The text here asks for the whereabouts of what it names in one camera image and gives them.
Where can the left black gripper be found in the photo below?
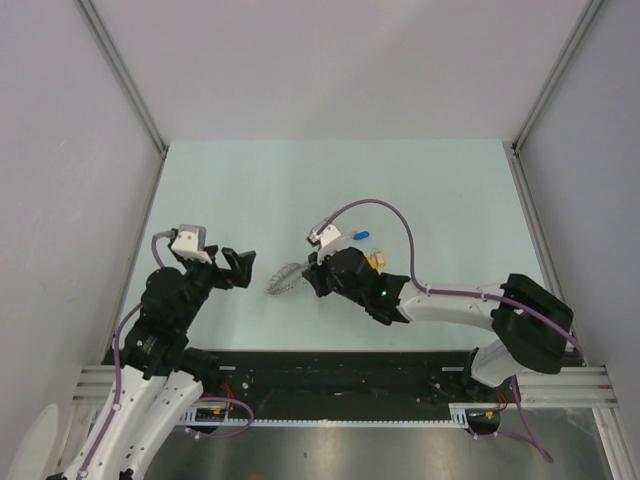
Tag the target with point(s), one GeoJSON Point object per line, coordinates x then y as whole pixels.
{"type": "Point", "coordinates": [240, 266]}

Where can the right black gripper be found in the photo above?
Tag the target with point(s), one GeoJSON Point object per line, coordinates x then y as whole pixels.
{"type": "Point", "coordinates": [315, 272]}

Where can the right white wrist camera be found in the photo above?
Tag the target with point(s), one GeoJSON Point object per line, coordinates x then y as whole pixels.
{"type": "Point", "coordinates": [321, 235]}

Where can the right aluminium frame post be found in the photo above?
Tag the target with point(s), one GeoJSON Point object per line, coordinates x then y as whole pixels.
{"type": "Point", "coordinates": [569, 51]}

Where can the grey slotted cable duct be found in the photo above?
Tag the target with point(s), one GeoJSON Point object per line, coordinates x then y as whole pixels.
{"type": "Point", "coordinates": [456, 420]}

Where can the blue tag key far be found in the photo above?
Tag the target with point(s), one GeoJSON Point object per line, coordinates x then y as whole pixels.
{"type": "Point", "coordinates": [358, 235]}

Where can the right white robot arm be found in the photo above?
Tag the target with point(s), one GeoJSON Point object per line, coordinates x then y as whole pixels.
{"type": "Point", "coordinates": [532, 326]}

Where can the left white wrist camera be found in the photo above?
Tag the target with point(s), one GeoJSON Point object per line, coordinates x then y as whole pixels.
{"type": "Point", "coordinates": [189, 243]}

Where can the left aluminium frame post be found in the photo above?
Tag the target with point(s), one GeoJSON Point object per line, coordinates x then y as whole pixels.
{"type": "Point", "coordinates": [114, 60]}

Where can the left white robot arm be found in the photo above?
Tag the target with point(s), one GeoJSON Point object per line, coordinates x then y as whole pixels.
{"type": "Point", "coordinates": [158, 377]}

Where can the metal ring key organizer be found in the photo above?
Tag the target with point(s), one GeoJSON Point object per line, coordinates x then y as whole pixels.
{"type": "Point", "coordinates": [286, 278]}

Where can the left aluminium rail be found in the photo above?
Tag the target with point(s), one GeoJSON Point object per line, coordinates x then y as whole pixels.
{"type": "Point", "coordinates": [94, 385]}

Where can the aluminium rail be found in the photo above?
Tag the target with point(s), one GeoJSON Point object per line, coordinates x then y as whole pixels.
{"type": "Point", "coordinates": [94, 385]}
{"type": "Point", "coordinates": [574, 387]}

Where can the yellow tag key right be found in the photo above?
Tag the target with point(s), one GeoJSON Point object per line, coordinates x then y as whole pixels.
{"type": "Point", "coordinates": [379, 258]}

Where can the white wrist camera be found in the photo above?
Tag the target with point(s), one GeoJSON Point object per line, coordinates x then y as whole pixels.
{"type": "Point", "coordinates": [189, 243]}
{"type": "Point", "coordinates": [321, 235]}

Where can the aluminium frame post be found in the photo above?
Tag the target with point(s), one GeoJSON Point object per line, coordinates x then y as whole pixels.
{"type": "Point", "coordinates": [569, 51]}
{"type": "Point", "coordinates": [114, 60]}

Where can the right aluminium rail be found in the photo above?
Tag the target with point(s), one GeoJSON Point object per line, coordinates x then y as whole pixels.
{"type": "Point", "coordinates": [574, 387]}

